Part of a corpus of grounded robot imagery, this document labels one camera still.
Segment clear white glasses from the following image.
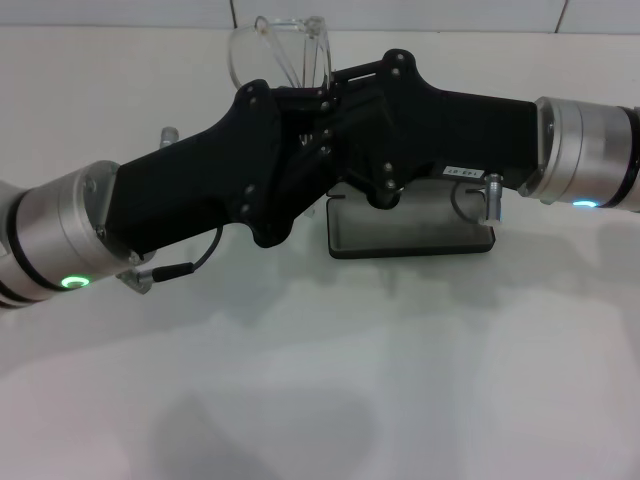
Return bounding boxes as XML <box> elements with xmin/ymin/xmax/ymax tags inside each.
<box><xmin>227</xmin><ymin>14</ymin><xmax>335</xmax><ymax>92</ymax></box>

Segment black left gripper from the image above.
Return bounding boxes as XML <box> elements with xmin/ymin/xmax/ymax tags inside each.
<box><xmin>97</xmin><ymin>78</ymin><xmax>322</xmax><ymax>250</ymax></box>

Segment black glasses case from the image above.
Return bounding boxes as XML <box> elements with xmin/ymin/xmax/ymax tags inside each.
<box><xmin>324</xmin><ymin>178</ymin><xmax>497</xmax><ymax>260</ymax></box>

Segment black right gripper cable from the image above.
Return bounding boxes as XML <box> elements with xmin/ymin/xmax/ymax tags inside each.
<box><xmin>449</xmin><ymin>173</ymin><xmax>504</xmax><ymax>226</ymax></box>

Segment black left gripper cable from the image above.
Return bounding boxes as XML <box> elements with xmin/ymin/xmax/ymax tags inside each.
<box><xmin>149</xmin><ymin>224</ymin><xmax>226</xmax><ymax>284</ymax></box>

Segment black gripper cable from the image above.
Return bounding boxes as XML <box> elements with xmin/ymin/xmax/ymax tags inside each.
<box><xmin>149</xmin><ymin>224</ymin><xmax>226</xmax><ymax>284</ymax></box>
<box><xmin>449</xmin><ymin>173</ymin><xmax>504</xmax><ymax>226</ymax></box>

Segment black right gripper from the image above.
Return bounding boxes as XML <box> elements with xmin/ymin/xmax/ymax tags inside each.
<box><xmin>271</xmin><ymin>48</ymin><xmax>540</xmax><ymax>209</ymax></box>

